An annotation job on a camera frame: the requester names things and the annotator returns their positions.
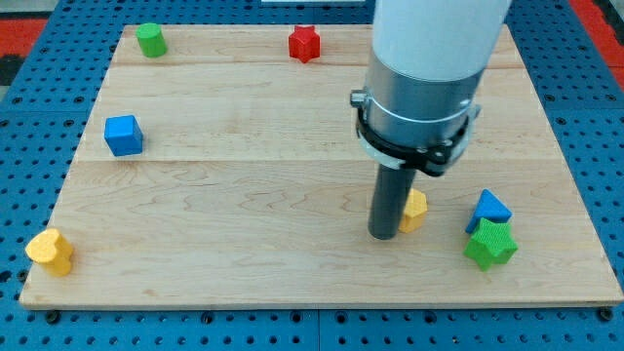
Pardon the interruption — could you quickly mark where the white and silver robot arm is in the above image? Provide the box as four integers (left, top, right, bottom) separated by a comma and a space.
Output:
351, 0, 511, 176

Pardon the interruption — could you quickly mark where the yellow heart block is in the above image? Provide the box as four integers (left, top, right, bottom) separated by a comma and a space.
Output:
25, 228, 74, 277

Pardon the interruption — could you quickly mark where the dark cylindrical pointer rod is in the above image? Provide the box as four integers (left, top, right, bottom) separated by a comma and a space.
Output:
368, 165, 416, 240

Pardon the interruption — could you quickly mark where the light wooden board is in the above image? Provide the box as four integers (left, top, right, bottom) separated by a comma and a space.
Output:
19, 25, 623, 310

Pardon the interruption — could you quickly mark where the yellow hexagon block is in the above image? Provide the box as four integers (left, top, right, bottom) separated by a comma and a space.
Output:
399, 189, 428, 233

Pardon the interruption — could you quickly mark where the red star block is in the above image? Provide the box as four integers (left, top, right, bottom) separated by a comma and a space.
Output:
289, 25, 321, 63

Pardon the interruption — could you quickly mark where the blue triangle block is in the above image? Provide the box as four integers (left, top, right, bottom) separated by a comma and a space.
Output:
465, 189, 513, 234

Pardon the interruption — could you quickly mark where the green star block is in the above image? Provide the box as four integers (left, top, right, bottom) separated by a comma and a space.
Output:
463, 218, 519, 272

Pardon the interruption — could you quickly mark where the blue cube block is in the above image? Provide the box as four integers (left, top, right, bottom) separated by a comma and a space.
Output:
104, 115, 143, 157

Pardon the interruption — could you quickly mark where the green cylinder block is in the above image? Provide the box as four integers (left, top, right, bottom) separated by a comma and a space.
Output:
136, 22, 168, 59

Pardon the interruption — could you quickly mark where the black clamp ring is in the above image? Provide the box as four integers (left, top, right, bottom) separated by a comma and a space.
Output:
355, 106, 477, 177

